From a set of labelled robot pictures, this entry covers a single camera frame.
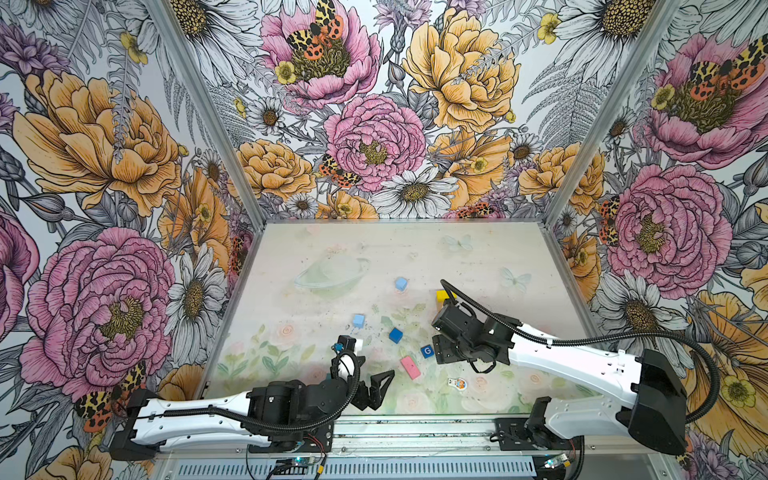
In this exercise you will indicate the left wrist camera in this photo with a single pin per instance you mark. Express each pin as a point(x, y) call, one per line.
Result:
point(348, 343)

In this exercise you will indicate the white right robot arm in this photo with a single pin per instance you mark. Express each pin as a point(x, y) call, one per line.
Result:
point(640, 397)

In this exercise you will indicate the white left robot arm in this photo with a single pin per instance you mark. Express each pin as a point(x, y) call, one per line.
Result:
point(280, 417)

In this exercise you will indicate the aluminium corner post right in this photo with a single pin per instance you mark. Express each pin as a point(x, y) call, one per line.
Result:
point(649, 39)

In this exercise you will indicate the yellow rectangular block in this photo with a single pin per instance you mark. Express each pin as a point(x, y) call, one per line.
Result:
point(442, 296)

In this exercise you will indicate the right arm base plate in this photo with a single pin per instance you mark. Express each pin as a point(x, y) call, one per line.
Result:
point(512, 434)

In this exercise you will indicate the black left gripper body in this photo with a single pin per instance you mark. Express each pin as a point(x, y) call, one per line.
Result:
point(361, 399)

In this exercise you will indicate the green circuit board left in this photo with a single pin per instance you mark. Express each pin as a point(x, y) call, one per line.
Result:
point(303, 461)

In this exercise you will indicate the dark blue cube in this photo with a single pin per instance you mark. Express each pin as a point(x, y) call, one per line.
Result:
point(396, 335)

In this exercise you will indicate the blue letter G block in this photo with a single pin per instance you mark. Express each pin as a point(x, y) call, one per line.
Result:
point(427, 351)

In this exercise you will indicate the grey vented cable duct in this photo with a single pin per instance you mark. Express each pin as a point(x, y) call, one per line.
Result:
point(493, 467)

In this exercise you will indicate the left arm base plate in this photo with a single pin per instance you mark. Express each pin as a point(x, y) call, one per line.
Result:
point(317, 440)

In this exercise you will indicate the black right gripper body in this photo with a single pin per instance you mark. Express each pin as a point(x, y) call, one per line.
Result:
point(451, 352)

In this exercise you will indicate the green circuit board right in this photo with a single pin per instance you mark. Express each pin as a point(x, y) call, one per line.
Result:
point(557, 461)

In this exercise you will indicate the aluminium front rail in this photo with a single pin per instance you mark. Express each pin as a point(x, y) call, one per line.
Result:
point(422, 436)

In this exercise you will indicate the aluminium corner post left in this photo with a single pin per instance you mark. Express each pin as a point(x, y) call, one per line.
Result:
point(171, 34)

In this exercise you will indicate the light blue cube far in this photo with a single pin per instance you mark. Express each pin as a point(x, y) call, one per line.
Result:
point(401, 284)

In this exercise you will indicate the green circuit board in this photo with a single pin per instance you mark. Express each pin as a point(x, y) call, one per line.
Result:
point(303, 461)
point(557, 461)

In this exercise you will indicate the pink rectangular block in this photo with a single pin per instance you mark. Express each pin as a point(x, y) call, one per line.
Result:
point(410, 367)

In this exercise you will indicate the aluminium corner post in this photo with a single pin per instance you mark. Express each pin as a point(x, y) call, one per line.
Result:
point(649, 39)
point(171, 34)

